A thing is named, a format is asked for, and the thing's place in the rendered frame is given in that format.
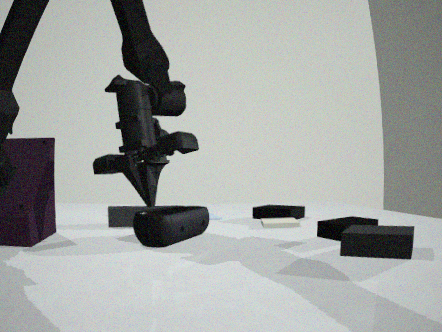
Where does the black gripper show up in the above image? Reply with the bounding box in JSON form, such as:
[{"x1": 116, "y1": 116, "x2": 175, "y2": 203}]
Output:
[{"x1": 92, "y1": 109, "x2": 199, "y2": 208}]

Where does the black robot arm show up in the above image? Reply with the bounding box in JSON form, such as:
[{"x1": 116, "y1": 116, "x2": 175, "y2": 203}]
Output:
[{"x1": 0, "y1": 0, "x2": 186, "y2": 196}]

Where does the dark grey switch controller unit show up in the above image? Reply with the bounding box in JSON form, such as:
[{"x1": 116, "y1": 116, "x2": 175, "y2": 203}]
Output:
[{"x1": 133, "y1": 205, "x2": 209, "y2": 248}]

